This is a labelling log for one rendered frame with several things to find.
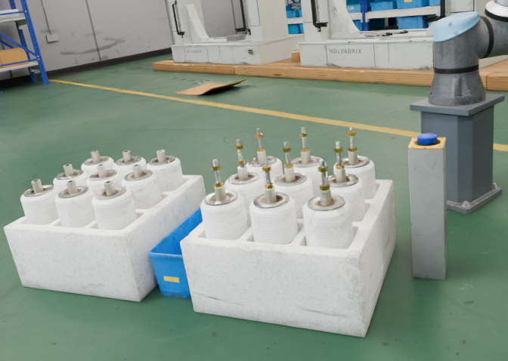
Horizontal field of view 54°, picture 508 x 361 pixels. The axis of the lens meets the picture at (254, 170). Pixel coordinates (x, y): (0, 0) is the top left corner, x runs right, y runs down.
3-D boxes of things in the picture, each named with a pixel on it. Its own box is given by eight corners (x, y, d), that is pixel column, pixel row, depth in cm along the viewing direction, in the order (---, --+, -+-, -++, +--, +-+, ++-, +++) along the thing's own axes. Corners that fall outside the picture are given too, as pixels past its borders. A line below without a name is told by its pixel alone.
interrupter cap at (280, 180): (314, 180, 113) (313, 177, 113) (285, 189, 110) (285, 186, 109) (295, 172, 119) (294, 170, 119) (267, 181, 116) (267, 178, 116)
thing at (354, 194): (375, 260, 111) (370, 184, 105) (333, 268, 110) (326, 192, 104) (360, 241, 120) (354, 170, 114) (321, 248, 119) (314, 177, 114)
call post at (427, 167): (416, 261, 121) (412, 138, 111) (447, 264, 118) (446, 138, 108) (412, 277, 115) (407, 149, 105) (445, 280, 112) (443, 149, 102)
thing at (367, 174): (340, 241, 121) (334, 171, 116) (338, 223, 130) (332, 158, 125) (381, 238, 120) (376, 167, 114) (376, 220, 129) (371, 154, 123)
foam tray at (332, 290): (260, 233, 147) (251, 176, 141) (396, 243, 131) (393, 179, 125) (193, 312, 114) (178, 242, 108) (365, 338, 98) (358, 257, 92)
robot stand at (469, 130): (447, 180, 165) (446, 91, 155) (503, 192, 150) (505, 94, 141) (412, 199, 155) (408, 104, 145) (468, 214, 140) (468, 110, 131)
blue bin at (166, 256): (211, 239, 148) (204, 202, 144) (245, 241, 144) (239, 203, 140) (155, 296, 123) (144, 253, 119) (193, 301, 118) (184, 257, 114)
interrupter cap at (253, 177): (221, 183, 119) (221, 180, 119) (242, 172, 124) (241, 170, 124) (246, 187, 114) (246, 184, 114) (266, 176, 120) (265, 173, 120)
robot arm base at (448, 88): (447, 92, 153) (447, 59, 150) (496, 95, 141) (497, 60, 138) (417, 103, 145) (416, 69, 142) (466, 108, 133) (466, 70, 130)
